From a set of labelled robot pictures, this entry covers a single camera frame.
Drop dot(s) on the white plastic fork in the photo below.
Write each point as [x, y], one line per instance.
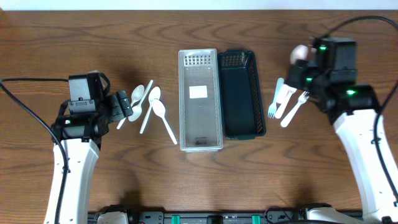
[287, 92]
[288, 118]

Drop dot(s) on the white plastic spoon near basket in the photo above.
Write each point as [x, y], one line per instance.
[159, 110]

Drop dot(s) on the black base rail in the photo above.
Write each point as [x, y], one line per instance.
[125, 214]

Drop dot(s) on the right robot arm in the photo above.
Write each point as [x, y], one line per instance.
[356, 116]

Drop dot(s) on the white plastic spoon bowl down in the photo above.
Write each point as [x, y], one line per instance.
[137, 110]

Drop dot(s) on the pale green plastic fork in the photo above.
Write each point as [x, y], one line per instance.
[273, 106]

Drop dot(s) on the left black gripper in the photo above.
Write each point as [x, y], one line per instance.
[119, 106]

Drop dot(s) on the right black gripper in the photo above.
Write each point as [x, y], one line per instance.
[296, 76]

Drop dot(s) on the clear plastic basket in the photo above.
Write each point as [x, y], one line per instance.
[199, 119]

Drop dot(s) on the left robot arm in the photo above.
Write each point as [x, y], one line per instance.
[80, 126]

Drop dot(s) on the short white plastic spoon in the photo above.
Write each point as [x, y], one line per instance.
[300, 52]

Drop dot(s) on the white plastic spoon far left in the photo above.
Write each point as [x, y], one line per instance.
[136, 96]

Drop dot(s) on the white label in basket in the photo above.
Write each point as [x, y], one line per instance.
[198, 92]

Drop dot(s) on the dark green plastic basket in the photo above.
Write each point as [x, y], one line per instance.
[240, 95]

